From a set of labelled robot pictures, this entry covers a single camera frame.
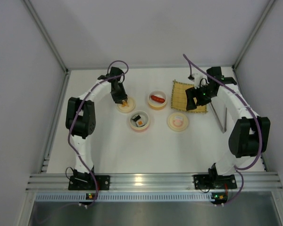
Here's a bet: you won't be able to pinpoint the lid with orange knob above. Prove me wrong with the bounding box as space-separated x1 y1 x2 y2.
117 97 136 113

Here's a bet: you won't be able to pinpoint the sushi roll dark centre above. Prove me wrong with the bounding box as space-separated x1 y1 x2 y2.
132 114 142 122

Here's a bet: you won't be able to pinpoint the orange bowl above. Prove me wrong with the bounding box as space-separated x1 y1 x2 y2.
147 90 167 110

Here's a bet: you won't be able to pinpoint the metal tongs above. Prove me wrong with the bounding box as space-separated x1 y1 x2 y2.
209 103 227 134

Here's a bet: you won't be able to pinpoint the red toy sausage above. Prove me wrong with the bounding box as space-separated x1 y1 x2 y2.
150 95 166 103

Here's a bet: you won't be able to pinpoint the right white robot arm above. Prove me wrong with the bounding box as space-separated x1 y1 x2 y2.
185 66 271 187

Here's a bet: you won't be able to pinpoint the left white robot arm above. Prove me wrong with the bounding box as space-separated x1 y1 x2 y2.
66 66 129 189

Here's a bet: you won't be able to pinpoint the bamboo sushi mat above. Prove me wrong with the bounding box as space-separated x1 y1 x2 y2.
170 80 208 113

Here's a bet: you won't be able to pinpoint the pink bowl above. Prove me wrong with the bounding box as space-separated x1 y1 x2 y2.
129 110 150 132

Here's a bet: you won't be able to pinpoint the lid with pink knob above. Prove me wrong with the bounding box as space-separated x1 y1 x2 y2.
167 112 189 132

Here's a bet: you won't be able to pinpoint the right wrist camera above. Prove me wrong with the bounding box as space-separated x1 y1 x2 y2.
188 73 203 89

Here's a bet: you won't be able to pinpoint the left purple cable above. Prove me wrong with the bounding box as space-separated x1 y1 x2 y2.
67 60 130 208

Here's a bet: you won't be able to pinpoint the purple cable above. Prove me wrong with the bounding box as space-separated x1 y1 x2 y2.
183 54 261 208
67 60 130 208

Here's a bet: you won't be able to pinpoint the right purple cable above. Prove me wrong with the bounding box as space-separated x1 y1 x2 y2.
183 54 261 208

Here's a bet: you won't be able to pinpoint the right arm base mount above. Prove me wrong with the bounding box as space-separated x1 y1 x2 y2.
193 163 237 191

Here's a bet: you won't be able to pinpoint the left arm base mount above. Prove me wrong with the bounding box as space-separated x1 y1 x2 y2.
68 169 110 191

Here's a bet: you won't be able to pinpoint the right aluminium frame post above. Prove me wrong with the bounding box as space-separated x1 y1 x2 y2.
232 0 277 72

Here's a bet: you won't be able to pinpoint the aluminium frame post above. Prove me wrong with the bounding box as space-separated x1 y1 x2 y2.
232 0 277 72
22 0 69 73

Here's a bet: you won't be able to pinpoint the left aluminium frame post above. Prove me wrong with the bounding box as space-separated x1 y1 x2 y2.
22 0 69 73

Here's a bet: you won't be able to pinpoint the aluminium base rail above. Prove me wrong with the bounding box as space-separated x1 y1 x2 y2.
26 171 283 193

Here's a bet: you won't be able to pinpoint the slotted cable duct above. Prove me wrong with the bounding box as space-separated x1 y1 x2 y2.
35 192 226 202

